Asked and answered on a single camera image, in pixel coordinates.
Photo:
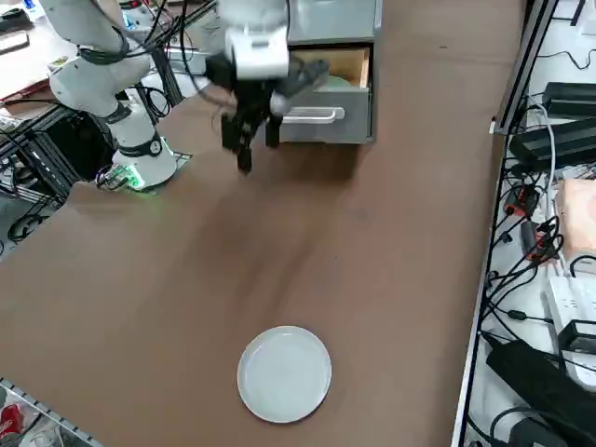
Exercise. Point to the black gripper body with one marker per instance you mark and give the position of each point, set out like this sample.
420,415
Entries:
251,98

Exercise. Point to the light green plate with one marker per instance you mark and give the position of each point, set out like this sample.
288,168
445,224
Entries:
340,84

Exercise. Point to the pale gray-white plate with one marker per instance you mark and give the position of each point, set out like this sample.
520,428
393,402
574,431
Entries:
284,372

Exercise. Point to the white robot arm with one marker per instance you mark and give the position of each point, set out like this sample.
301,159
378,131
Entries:
93,84

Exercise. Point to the gray cabinet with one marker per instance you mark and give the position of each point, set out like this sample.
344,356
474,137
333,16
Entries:
335,18

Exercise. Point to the long black power brick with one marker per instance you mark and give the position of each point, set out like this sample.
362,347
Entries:
554,142

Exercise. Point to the dark power adapter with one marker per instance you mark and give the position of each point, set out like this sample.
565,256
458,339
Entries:
570,98

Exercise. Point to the peach foam block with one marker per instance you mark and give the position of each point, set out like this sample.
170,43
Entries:
579,223

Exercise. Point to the white power strip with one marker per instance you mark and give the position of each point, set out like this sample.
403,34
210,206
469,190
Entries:
570,300

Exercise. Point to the red can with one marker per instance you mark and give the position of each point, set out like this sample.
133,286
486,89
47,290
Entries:
10,419

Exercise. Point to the large black power adapter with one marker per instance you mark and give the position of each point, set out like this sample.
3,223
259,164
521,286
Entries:
545,386

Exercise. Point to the black metal cart frame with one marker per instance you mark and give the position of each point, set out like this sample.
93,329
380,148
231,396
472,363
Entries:
51,149

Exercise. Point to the aluminium table edge rail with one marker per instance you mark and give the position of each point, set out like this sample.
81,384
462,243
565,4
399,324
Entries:
469,372

